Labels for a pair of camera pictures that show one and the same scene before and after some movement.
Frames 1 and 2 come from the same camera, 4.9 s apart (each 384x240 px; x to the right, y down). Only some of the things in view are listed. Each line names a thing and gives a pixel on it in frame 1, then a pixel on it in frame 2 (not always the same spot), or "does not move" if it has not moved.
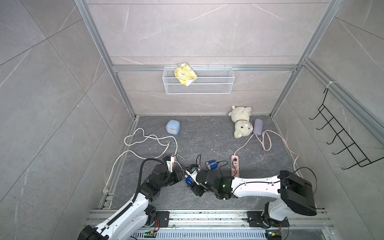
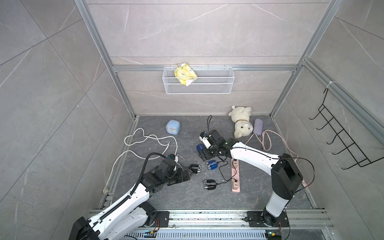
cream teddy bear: (240, 116) does not move
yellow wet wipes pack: (185, 74) does not move
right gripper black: (194, 188) to (204, 152)
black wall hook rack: (360, 158) does not move
